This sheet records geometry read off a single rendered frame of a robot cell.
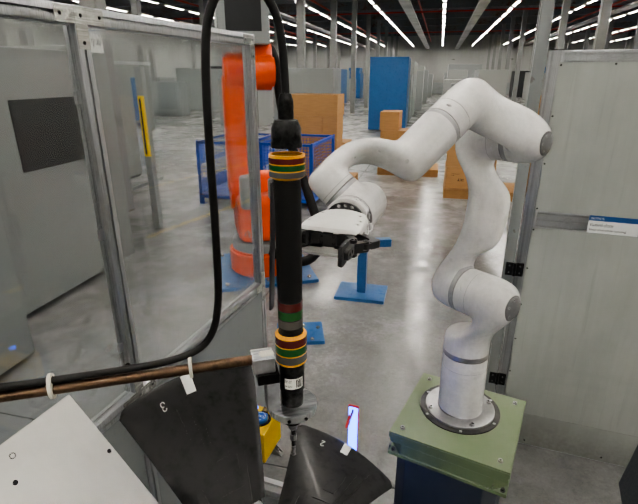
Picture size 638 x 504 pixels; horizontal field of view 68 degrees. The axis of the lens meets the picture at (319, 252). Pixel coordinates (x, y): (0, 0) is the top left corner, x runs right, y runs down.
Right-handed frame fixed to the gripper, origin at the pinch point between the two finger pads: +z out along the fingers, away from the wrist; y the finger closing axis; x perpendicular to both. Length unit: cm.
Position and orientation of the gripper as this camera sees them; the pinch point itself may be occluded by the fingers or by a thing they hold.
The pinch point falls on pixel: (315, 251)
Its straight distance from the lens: 70.2
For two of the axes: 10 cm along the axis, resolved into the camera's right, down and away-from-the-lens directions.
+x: 0.1, -9.3, -3.6
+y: -9.4, -1.3, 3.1
